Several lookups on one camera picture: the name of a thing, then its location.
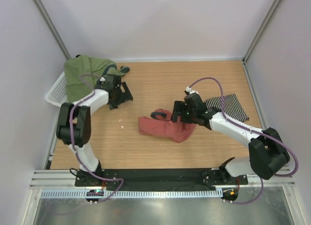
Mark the slotted grey cable duct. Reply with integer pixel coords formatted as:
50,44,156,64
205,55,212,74
40,189,223,199

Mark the salmon red tank top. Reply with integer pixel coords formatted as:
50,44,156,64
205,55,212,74
138,109,196,143

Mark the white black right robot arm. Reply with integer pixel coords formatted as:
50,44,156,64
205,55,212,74
171,93,290,184

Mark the black white striped tank top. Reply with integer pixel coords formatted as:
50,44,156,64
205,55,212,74
205,93,249,122

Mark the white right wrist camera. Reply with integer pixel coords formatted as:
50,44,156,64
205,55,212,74
184,87,198,95

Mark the green tank top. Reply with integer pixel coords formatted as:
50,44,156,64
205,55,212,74
64,55,130,103

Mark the aluminium frame rail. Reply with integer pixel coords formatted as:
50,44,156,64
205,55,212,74
29,170,296,189

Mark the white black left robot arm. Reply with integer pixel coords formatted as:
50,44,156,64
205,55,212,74
56,74,133,186

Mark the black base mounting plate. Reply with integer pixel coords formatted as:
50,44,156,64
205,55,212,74
74,168,248,191

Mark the white plastic basket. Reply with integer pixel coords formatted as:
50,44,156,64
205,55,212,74
45,72,68,107

